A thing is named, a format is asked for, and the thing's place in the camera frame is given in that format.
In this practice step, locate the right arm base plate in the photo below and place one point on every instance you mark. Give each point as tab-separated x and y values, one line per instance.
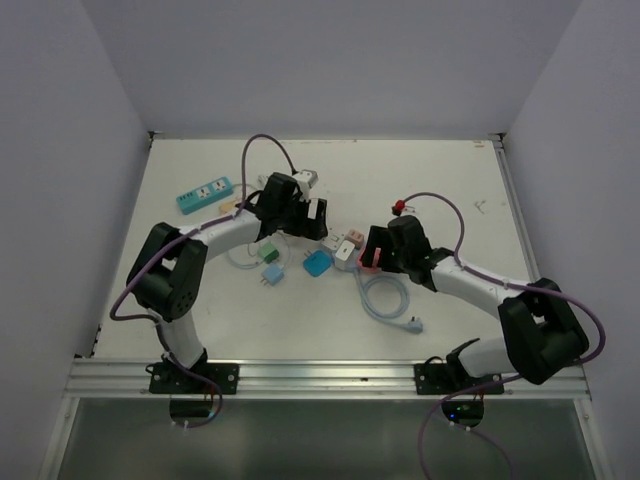
442	379

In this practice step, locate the teal power strip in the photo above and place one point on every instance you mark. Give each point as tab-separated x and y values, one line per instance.
204	195

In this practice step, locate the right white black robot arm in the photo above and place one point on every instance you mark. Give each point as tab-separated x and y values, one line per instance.
540	333

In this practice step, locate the light blue charger plug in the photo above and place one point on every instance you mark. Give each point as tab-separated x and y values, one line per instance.
272	275

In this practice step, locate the brown pink cube adapter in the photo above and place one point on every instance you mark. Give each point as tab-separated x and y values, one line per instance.
356	237

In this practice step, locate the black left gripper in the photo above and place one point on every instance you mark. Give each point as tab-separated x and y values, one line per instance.
313	228

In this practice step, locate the aluminium front rail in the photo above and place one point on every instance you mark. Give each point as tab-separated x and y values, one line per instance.
120	378

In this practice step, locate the red pink cube adapter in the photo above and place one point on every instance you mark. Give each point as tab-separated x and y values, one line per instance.
368	260

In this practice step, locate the green charger plug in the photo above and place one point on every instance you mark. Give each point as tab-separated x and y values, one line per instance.
268	253

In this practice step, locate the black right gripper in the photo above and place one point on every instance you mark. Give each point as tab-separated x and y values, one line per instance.
379	237

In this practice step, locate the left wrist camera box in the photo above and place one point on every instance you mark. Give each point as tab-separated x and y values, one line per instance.
306	180

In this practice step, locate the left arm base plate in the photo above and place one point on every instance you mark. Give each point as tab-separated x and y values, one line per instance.
167	378

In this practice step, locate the white cube adapter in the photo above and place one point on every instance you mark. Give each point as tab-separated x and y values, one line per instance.
341	250

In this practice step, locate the blue cube socket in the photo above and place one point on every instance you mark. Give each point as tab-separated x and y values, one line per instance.
317	263

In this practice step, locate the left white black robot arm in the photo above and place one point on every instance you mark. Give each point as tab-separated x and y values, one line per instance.
166	276

